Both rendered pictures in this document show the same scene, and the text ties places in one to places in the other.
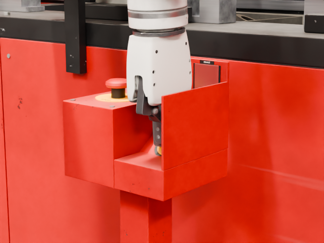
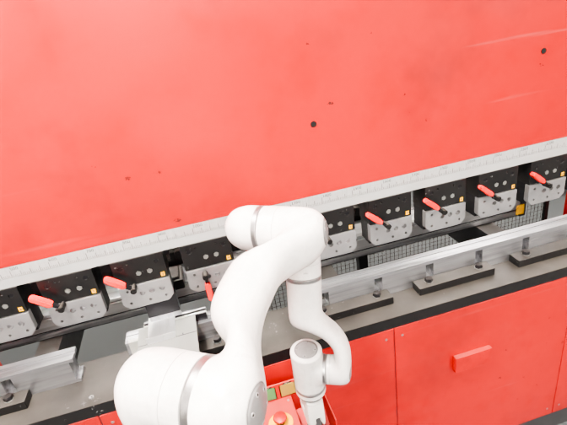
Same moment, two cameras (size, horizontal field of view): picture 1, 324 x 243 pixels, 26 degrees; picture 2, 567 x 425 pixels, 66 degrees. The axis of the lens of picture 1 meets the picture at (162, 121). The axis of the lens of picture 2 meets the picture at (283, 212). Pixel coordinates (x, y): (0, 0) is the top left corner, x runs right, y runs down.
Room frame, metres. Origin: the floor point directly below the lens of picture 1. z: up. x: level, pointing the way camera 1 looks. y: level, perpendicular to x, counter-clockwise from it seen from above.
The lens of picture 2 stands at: (0.43, 0.68, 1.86)
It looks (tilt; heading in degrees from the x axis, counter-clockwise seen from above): 25 degrees down; 310
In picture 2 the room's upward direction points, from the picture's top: 9 degrees counter-clockwise
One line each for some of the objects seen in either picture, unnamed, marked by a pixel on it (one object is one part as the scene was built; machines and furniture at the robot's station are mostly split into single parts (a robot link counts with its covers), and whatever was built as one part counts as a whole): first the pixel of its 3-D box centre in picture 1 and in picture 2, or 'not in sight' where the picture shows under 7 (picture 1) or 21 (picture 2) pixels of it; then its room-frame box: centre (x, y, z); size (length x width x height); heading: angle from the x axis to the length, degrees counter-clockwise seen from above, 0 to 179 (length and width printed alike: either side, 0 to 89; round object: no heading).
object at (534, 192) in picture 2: not in sight; (538, 176); (0.64, -1.00, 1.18); 0.15 x 0.09 x 0.17; 51
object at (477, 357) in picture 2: not in sight; (472, 358); (0.73, -0.63, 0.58); 0.15 x 0.02 x 0.07; 51
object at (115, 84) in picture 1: (118, 90); (280, 420); (1.08, 0.07, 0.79); 0.04 x 0.04 x 0.04
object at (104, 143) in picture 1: (145, 119); (296, 422); (1.06, 0.03, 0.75); 0.20 x 0.16 x 0.18; 51
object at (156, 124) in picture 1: (156, 127); not in sight; (1.00, 0.01, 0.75); 0.03 x 0.03 x 0.07; 51
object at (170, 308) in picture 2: not in sight; (163, 306); (1.50, 0.07, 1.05); 0.10 x 0.02 x 0.10; 51
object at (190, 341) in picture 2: not in sight; (168, 350); (1.39, 0.16, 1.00); 0.26 x 0.18 x 0.01; 141
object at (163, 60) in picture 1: (160, 61); (312, 400); (1.00, 0.00, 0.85); 0.10 x 0.07 x 0.11; 141
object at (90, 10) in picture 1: (125, 12); (188, 352); (1.43, 0.07, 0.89); 0.30 x 0.05 x 0.03; 51
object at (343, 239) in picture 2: not in sight; (329, 228); (1.14, -0.38, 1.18); 0.15 x 0.09 x 0.17; 51
